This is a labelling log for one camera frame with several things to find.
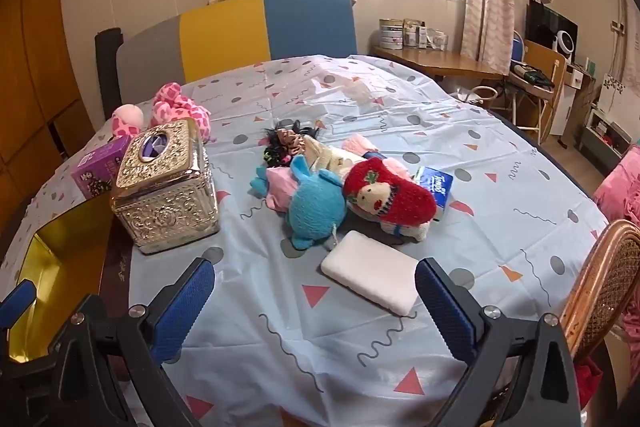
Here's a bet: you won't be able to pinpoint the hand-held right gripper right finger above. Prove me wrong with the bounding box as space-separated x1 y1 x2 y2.
414 257 585 427

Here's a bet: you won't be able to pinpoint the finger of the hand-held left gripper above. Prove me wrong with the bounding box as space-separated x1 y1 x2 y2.
0 279 39 338

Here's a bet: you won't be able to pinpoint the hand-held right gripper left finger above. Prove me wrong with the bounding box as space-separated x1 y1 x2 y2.
0 257 236 427

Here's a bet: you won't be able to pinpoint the gold metal tin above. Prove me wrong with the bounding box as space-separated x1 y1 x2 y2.
0 194 133 365

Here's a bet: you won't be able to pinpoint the grey-white knitted work glove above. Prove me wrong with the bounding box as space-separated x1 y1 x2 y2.
390 219 431 243

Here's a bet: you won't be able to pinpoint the white sponge block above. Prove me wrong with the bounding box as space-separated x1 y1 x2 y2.
320 230 420 315

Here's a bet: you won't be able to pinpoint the blue tissue pack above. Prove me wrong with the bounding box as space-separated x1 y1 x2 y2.
412 167 454 220

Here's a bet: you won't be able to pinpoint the blue plush toy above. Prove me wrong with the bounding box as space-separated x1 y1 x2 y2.
250 155 347 251

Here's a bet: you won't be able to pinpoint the pink sock blue band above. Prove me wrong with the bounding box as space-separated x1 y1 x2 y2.
342 133 408 180

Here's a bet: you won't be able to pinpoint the pink soft cloth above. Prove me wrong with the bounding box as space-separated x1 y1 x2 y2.
265 167 301 210

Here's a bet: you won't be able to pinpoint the ornate golden tissue box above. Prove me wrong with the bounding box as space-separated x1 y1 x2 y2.
110 118 222 255

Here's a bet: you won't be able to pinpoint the patterned plastic tablecloth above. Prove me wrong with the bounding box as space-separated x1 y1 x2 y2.
10 54 613 427

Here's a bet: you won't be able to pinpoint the purple cardboard box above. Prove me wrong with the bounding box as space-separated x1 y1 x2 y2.
71 136 132 200

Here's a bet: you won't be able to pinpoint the red cloth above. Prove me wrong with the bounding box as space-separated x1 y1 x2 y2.
575 357 606 408

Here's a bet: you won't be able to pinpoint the rattan chair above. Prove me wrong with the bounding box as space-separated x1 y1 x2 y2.
560 219 640 368

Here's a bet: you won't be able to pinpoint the beige gloves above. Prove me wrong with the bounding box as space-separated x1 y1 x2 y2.
300 137 351 178

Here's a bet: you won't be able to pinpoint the brown patterned scrunchie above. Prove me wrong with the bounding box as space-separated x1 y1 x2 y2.
277 129 306 155

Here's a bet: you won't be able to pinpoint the pink spotted plush toy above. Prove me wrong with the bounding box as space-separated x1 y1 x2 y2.
111 82 213 142

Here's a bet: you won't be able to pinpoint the black hair piece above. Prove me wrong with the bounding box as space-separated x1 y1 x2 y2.
265 119 326 148

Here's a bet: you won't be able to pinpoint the grey storage box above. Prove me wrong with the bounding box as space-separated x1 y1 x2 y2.
580 107 633 178

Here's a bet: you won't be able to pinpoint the wooden side desk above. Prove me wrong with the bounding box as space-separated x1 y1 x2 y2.
370 44 506 82

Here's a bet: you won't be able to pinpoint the wooden wardrobe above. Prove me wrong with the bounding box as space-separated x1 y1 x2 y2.
0 0 96 208

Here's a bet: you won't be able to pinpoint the grey yellow blue chair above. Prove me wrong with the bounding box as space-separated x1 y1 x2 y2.
95 0 358 118

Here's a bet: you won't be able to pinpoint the small product boxes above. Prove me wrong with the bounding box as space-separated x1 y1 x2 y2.
402 19 426 48

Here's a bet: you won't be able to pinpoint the white round fan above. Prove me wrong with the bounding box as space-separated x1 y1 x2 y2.
552 31 576 62

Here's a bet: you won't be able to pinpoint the black monitor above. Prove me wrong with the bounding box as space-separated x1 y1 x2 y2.
525 2 578 58

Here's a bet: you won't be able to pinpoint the black beaded hair tie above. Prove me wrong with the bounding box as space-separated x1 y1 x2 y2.
262 144 291 168

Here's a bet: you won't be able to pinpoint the white round frame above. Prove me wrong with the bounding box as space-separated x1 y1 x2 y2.
470 84 501 108

